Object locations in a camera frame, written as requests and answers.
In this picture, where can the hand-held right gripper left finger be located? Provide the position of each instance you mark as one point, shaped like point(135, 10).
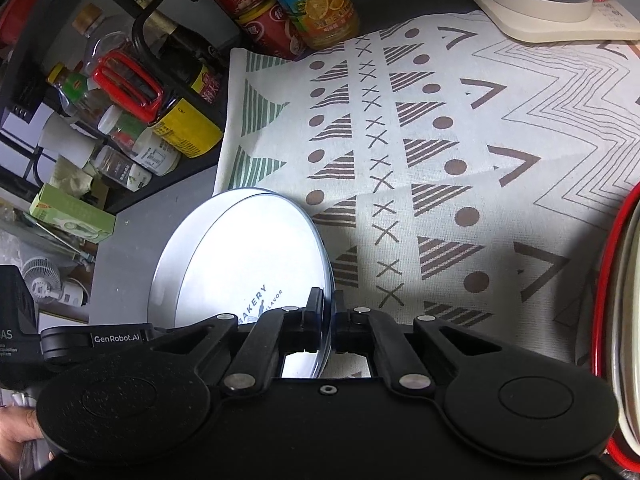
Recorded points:
point(312, 322)

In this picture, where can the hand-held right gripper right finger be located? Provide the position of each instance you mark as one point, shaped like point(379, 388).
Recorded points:
point(342, 327)

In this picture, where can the white plate with blue print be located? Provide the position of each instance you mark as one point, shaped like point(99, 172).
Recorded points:
point(240, 260)

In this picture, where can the white plate with rolling-pin print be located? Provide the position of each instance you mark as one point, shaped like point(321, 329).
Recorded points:
point(175, 245)

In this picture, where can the red plastic basin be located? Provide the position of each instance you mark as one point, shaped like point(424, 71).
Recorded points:
point(600, 310)

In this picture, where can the pale green bowl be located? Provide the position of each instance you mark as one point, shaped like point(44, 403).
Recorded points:
point(631, 335)

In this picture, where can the person's left hand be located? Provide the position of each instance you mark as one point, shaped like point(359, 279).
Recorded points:
point(15, 427)

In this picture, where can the small white fan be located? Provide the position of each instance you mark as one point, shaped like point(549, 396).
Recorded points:
point(47, 282)

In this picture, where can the green cardboard box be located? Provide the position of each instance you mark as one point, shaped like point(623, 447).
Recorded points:
point(70, 212)

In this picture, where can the patterned tablecloth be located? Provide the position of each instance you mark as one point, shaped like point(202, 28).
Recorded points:
point(450, 185)

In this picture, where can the small spice jar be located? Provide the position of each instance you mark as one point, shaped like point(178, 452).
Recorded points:
point(120, 167)

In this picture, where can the white paper cup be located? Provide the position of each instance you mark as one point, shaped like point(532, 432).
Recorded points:
point(67, 140)

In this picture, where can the white plastic jar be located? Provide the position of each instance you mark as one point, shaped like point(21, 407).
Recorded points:
point(157, 152)

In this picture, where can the black metal rack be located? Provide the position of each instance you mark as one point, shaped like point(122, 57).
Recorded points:
point(37, 67)

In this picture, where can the dark sauce bottle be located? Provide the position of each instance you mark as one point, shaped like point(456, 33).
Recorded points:
point(185, 50)

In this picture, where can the glass bottle with cork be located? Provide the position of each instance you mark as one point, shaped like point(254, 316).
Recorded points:
point(102, 35)

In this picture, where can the orange juice can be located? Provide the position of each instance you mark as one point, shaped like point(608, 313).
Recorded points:
point(315, 5)

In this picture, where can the cream kettle base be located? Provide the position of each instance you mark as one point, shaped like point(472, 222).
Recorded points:
point(550, 22)

